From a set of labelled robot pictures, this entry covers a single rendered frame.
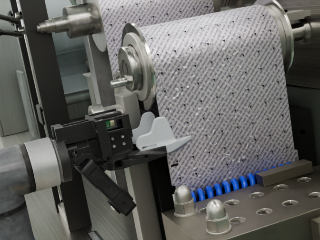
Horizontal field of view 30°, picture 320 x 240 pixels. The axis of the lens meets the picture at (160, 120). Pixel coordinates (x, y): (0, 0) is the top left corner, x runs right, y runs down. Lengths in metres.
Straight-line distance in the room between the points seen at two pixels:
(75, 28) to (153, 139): 0.36
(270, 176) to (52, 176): 0.35
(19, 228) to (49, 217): 0.53
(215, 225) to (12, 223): 0.29
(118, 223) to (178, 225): 0.43
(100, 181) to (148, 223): 0.19
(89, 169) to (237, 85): 0.29
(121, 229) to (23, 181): 0.43
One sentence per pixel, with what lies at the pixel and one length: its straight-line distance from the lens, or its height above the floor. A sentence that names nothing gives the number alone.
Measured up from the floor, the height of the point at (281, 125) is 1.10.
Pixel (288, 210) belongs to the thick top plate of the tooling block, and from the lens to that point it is 0.89.
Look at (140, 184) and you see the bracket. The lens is 1.05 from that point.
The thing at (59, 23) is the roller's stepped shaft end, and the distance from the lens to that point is 1.20.
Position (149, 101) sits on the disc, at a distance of 0.97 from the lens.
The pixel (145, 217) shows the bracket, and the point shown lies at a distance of 1.07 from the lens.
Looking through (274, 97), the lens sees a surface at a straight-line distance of 1.04.
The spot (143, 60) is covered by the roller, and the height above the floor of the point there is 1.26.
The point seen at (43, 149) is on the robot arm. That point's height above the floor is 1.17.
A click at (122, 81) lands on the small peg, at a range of 0.99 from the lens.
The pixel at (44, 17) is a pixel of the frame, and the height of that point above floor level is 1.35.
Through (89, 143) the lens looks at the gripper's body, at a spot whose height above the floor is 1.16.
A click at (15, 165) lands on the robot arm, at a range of 0.88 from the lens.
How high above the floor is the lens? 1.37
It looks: 12 degrees down
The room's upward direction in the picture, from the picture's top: 10 degrees counter-clockwise
